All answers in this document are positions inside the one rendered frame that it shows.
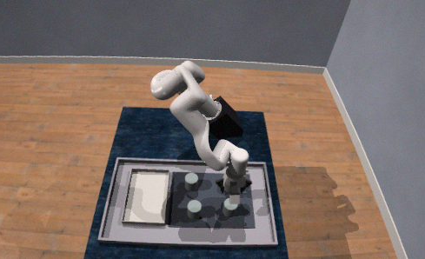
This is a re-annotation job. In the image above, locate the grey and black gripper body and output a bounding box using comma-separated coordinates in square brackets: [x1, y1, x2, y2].
[223, 168, 246, 188]

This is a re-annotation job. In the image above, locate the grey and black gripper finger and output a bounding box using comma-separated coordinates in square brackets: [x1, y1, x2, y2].
[240, 179, 252, 194]
[216, 179, 225, 194]

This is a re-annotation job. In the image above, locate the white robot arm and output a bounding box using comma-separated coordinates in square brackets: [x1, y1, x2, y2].
[150, 61, 249, 179]

